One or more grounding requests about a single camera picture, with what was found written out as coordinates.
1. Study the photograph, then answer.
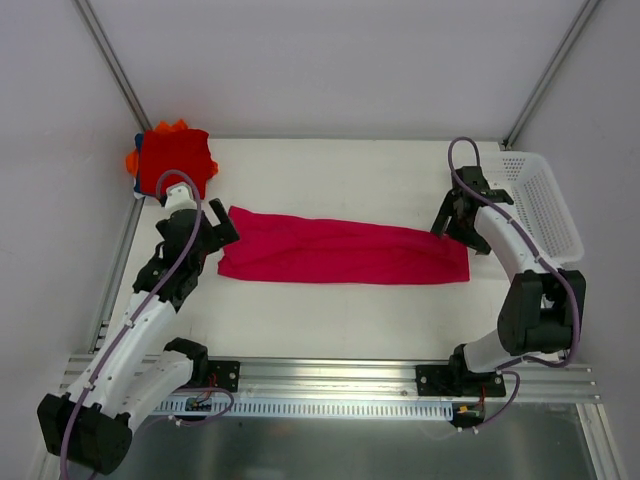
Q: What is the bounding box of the magenta t shirt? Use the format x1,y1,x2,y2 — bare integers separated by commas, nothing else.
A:
218,206,471,286

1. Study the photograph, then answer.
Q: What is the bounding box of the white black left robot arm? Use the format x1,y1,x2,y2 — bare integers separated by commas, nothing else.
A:
37,199,239,477

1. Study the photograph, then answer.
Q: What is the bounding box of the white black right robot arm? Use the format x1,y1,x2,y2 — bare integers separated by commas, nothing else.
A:
432,166,586,396

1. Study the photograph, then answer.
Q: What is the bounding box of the orange folded t shirt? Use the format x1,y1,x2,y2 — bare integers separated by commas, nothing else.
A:
123,119,221,203

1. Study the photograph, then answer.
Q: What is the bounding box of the red folded t shirt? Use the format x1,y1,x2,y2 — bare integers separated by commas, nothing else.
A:
135,128,212,201

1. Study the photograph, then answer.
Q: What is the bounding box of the white perforated plastic basket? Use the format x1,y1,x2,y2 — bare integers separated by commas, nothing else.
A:
481,151,584,265

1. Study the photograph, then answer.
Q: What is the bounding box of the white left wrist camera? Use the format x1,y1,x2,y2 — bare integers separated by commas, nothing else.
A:
161,182,197,212

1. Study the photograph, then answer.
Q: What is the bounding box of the aluminium corner post right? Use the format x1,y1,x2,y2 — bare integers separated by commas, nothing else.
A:
501,0,603,150

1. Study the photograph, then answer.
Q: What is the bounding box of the aluminium corner post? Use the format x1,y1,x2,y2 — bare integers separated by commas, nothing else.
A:
71,0,151,131
501,0,603,150

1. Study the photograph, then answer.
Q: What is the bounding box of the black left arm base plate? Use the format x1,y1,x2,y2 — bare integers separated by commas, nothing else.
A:
187,360,241,393

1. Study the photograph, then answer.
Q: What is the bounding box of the aluminium front rail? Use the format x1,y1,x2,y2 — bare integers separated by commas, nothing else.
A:
58,352,601,404

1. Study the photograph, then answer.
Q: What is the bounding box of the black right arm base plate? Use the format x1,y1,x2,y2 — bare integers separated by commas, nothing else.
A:
415,364,506,398

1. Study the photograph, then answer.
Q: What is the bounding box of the white slotted cable duct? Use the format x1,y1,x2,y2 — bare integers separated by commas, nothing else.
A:
152,396,454,422

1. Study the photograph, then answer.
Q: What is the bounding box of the aluminium corner post left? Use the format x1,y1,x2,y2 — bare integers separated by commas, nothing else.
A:
71,0,151,131

